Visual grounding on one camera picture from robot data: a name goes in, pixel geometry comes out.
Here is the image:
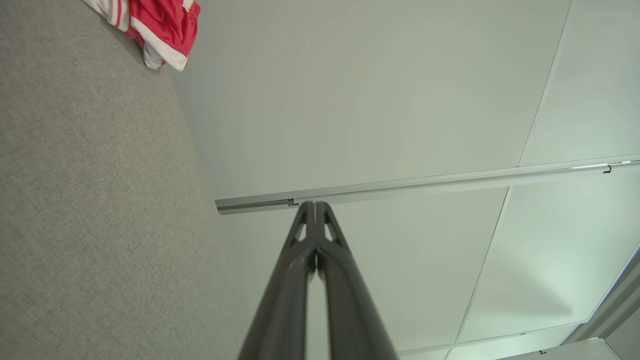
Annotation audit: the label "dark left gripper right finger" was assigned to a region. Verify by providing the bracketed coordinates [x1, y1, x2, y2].
[316, 201, 400, 360]

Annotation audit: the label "red shorts with white band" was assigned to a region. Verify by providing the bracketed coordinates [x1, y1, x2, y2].
[125, 0, 202, 72]

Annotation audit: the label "grey wall frame bar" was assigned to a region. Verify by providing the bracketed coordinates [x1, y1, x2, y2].
[562, 244, 640, 346]

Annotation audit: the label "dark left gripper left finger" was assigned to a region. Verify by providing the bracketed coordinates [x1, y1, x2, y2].
[238, 201, 318, 360]

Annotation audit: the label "grey metal partition post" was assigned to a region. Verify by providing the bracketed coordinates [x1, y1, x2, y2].
[215, 154, 640, 216]

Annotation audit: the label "red white lettered basketball jersey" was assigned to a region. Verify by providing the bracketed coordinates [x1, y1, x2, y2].
[82, 0, 132, 32]

